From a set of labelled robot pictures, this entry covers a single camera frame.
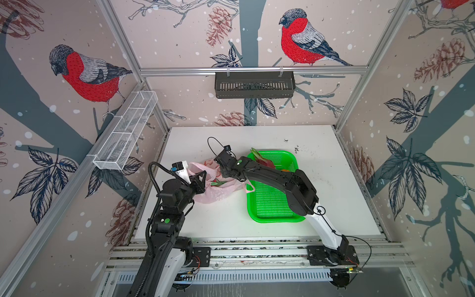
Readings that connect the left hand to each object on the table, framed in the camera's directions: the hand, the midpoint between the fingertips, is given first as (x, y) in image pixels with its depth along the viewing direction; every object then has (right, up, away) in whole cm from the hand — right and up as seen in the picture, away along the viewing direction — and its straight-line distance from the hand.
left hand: (207, 169), depth 75 cm
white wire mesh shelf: (-37, +16, +4) cm, 41 cm away
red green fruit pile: (+1, -9, +15) cm, 18 cm away
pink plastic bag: (0, -13, +9) cm, 15 cm away
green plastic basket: (+27, -19, +13) cm, 36 cm away
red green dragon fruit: (+25, +2, +20) cm, 32 cm away
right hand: (+8, -1, +21) cm, 22 cm away
